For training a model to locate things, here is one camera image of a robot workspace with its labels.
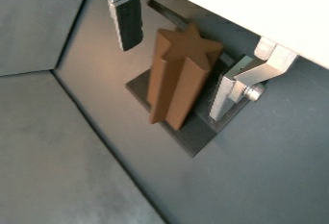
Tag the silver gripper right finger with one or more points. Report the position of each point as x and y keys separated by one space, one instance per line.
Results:
x=241 y=82

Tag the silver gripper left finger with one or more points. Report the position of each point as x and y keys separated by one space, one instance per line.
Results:
x=126 y=13

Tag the brown star prism object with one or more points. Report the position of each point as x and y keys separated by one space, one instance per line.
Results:
x=183 y=61

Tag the dark grey curved fixture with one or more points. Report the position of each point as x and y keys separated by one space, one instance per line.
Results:
x=199 y=128

